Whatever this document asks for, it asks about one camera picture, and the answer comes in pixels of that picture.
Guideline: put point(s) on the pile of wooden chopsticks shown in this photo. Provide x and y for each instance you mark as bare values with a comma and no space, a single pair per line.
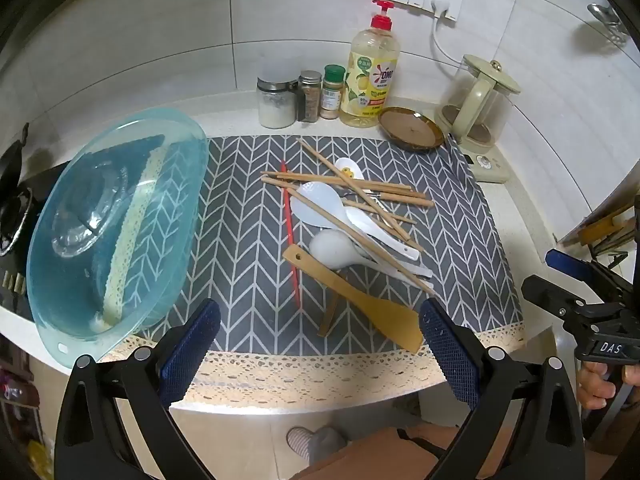
320,177

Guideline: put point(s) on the small wooden spatula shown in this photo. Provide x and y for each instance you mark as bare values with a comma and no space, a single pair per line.
330,317

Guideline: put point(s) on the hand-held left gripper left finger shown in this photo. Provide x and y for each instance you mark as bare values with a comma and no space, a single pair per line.
192,350

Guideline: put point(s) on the black gas stove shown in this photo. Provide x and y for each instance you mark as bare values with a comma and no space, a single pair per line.
15,195

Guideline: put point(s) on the cream kettle base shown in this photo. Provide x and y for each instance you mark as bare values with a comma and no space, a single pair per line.
487,162

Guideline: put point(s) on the white rice spoon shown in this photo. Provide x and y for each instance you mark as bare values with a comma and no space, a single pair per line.
367,225

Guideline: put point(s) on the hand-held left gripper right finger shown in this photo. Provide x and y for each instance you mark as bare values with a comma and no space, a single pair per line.
450,355

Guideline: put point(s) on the white power plug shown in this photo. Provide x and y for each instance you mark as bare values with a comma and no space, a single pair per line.
441,4

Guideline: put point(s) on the yellow dish soap bottle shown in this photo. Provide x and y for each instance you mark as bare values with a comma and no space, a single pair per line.
370,85

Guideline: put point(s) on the glass electric kettle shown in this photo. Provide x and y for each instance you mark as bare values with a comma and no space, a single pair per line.
480,100

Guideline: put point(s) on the teal transparent bowl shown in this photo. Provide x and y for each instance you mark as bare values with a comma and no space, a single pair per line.
100,260

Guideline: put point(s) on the brown ceramic dish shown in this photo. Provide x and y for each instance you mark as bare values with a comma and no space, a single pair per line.
410,127

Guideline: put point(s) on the red chopstick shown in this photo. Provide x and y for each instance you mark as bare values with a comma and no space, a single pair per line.
289,230

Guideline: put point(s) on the person's right hand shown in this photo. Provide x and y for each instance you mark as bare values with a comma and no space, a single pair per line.
595,385

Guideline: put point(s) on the dark spice jar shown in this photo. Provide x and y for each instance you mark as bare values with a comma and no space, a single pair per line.
309,100

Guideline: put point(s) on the white spoon with yellow print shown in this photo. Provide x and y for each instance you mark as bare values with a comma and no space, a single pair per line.
348,166

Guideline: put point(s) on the metal wall hook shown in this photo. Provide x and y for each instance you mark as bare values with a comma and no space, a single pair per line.
605,17

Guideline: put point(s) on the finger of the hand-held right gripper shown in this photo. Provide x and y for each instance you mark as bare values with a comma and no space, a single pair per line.
547,295
567,262

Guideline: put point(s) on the grey chevron lace-edged mat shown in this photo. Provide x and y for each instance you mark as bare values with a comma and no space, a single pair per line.
240,260

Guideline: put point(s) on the green-lidded spice jar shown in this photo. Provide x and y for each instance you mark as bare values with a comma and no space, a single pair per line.
331,95

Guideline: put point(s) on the grey striped slipper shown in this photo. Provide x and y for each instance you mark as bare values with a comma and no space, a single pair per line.
312,442

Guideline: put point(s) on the glass jar of white powder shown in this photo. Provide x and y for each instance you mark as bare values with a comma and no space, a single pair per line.
275,107

